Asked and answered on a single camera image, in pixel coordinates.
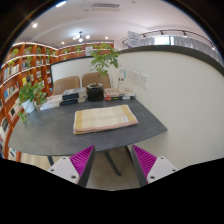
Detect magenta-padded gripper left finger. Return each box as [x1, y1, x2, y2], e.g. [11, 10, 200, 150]
[47, 145, 97, 188]

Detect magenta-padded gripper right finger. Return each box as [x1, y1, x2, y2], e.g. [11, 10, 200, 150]
[130, 144, 179, 187]

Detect cream yellow-edged striped towel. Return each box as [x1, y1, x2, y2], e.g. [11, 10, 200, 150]
[72, 104, 140, 136]

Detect flat white book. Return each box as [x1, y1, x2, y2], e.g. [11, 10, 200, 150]
[39, 100, 62, 111]

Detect white book with pink cover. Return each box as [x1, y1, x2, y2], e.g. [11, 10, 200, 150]
[46, 93, 64, 105]

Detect trailing plant in white pot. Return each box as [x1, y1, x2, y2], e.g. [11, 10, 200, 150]
[17, 79, 49, 123]

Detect red and black book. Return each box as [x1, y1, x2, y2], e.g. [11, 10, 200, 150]
[104, 95, 132, 102]

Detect leafy tree in black pot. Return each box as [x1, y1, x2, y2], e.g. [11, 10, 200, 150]
[86, 43, 122, 102]

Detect large beige book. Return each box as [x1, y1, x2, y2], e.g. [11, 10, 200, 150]
[104, 87, 136, 98]

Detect clear acrylic sign stand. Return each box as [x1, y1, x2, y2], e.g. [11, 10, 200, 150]
[117, 68, 128, 91]

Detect orange bookshelf unit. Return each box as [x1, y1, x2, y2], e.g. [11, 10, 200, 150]
[0, 41, 115, 162]

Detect white hanging sign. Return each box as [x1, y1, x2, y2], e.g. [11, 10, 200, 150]
[127, 30, 142, 49]

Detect ceiling lights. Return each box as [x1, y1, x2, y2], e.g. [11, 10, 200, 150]
[31, 0, 111, 44]

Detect ceiling air vent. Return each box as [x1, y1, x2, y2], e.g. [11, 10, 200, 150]
[91, 2, 121, 12]

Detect white wall outlet plate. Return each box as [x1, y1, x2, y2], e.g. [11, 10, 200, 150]
[139, 73, 149, 90]
[132, 70, 141, 85]

